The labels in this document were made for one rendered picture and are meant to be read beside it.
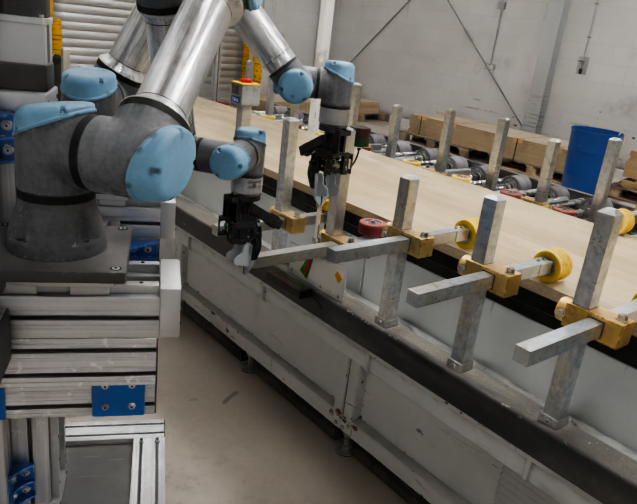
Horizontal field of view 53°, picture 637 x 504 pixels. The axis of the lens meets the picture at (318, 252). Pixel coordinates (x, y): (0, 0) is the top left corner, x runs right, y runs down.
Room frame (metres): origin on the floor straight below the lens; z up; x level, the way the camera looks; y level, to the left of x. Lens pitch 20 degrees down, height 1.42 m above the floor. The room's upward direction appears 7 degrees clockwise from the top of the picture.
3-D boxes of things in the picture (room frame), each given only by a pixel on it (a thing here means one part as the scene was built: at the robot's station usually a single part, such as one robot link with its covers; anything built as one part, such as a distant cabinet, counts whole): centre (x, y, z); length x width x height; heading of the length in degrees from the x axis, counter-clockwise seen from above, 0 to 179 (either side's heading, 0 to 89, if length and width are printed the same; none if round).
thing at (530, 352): (1.11, -0.54, 0.95); 0.50 x 0.04 x 0.04; 131
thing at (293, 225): (1.89, 0.11, 0.84); 0.13 x 0.06 x 0.05; 41
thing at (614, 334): (1.14, -0.54, 0.95); 0.13 x 0.06 x 0.05; 41
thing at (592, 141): (6.90, -2.81, 0.36); 0.59 x 0.57 x 0.73; 135
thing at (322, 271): (1.73, 0.00, 0.75); 0.26 x 0.01 x 0.10; 41
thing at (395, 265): (1.53, -0.20, 0.87); 0.03 x 0.03 x 0.48; 41
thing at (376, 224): (1.76, -0.15, 0.85); 0.08 x 0.08 x 0.11
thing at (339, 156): (1.60, 0.00, 1.13); 0.09 x 0.08 x 0.12; 41
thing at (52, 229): (0.96, 0.42, 1.09); 0.15 x 0.15 x 0.10
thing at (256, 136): (1.47, 0.19, 1.13); 0.09 x 0.08 x 0.11; 169
